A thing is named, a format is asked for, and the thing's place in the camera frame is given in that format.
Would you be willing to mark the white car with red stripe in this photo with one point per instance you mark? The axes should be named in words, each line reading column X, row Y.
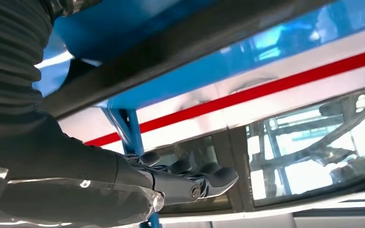
column 248, row 110

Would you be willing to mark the blue metal shelf rack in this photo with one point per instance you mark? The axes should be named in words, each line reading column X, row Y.
column 122, row 25

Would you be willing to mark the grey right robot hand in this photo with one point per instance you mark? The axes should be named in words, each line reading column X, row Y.
column 59, row 163

